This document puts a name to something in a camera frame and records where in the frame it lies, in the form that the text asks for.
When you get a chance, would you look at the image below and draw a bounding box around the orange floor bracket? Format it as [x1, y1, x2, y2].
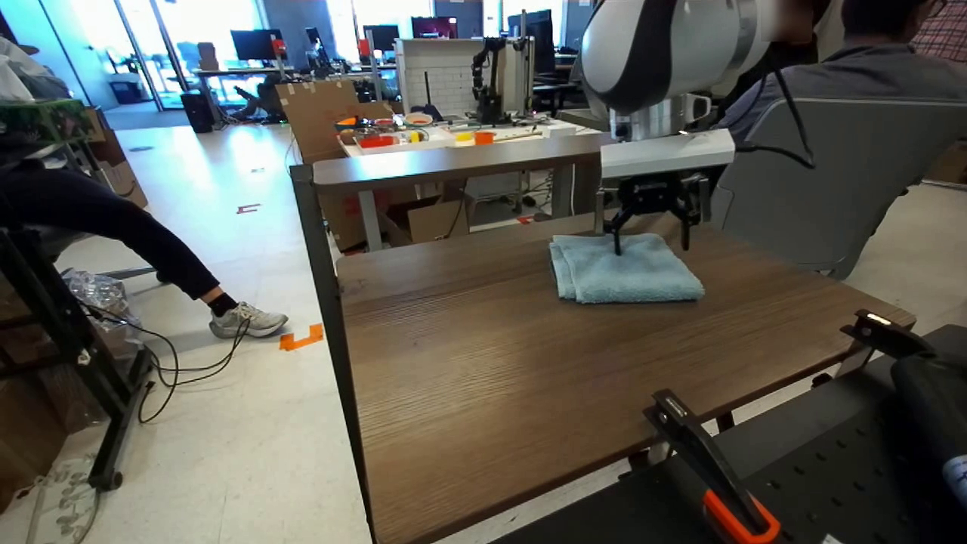
[279, 324, 326, 354]

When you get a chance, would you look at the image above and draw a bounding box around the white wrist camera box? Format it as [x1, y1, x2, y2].
[599, 126, 738, 184]

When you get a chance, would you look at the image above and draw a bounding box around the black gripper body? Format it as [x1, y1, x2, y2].
[614, 174, 705, 215]

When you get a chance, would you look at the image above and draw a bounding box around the grey office chair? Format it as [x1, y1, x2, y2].
[709, 96, 967, 280]

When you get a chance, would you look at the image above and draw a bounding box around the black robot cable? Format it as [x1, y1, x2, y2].
[767, 68, 820, 174]

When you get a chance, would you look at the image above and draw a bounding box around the person in grey hoodie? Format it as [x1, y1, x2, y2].
[720, 0, 967, 145]

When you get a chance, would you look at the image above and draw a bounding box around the large cardboard sheet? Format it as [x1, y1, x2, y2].
[276, 75, 399, 167]

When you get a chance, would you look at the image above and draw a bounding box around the cardboard box under table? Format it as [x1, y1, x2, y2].
[382, 191, 475, 249]

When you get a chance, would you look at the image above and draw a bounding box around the white panel divider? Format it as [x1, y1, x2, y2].
[397, 35, 487, 115]

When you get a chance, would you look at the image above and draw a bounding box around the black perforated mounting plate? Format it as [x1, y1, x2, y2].
[495, 349, 967, 544]

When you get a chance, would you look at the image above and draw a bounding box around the black floor cable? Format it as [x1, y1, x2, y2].
[57, 291, 252, 425]

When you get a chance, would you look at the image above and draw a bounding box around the clear plastic bag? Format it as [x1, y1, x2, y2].
[57, 267, 133, 327]

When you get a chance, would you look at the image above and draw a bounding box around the black metal stand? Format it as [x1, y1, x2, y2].
[0, 223, 161, 494]

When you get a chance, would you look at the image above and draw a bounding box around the monitor with purple screen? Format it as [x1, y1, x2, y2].
[407, 11, 463, 42]

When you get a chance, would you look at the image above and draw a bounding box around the light blue towel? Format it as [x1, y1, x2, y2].
[546, 228, 709, 309]

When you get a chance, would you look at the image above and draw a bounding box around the white board with parts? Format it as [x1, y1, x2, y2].
[335, 115, 599, 159]

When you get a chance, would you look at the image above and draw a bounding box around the black computer monitor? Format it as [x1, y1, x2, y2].
[226, 26, 289, 64]
[361, 20, 401, 55]

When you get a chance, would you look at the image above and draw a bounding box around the wooden side table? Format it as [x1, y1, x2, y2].
[308, 130, 608, 254]

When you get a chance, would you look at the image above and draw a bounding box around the person in plaid shirt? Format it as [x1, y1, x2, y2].
[911, 0, 967, 68]

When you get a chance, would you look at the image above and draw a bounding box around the person with grey sneaker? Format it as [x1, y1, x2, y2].
[0, 164, 290, 342]

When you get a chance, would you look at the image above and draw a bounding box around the long black orange-handled clamp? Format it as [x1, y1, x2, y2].
[643, 387, 786, 544]

